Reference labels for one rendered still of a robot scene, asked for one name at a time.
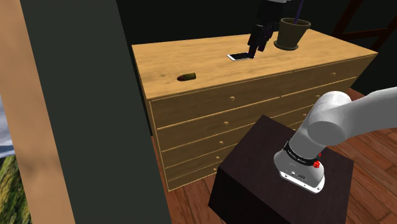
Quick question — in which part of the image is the wooden chest of drawers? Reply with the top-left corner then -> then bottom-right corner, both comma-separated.
131,29 -> 379,192

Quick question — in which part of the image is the dark olive flower pot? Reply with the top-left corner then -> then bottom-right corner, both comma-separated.
273,17 -> 312,52

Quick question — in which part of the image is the white-edged black phone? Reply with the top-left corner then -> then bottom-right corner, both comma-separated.
226,52 -> 256,62

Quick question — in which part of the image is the dark red wooden ladder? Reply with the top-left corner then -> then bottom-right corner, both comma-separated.
331,0 -> 397,52

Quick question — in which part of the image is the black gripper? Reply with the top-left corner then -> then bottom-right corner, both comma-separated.
247,0 -> 284,60

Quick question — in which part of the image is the brown and green cylinder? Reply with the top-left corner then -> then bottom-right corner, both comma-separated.
176,72 -> 197,83

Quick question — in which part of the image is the purple plant stem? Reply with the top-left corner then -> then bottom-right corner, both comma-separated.
292,0 -> 305,25

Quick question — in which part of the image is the dark robot stand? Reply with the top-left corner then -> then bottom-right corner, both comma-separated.
207,114 -> 354,224

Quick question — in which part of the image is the dark door with tan frame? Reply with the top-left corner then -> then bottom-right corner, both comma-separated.
0,0 -> 173,224

